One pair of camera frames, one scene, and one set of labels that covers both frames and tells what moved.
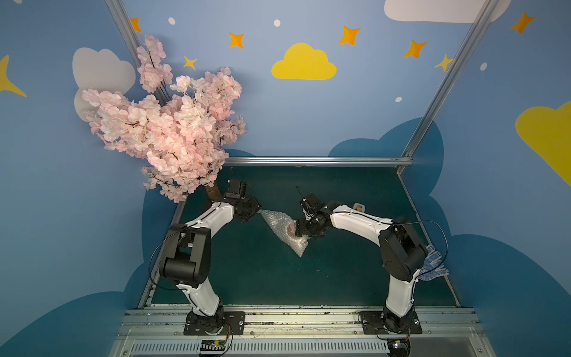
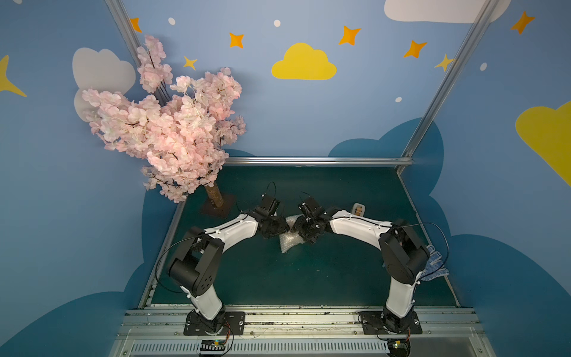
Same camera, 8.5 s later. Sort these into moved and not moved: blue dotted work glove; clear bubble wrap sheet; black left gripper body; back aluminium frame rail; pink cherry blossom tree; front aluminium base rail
Moved: clear bubble wrap sheet; black left gripper body
Not moved: pink cherry blossom tree; blue dotted work glove; back aluminium frame rail; front aluminium base rail
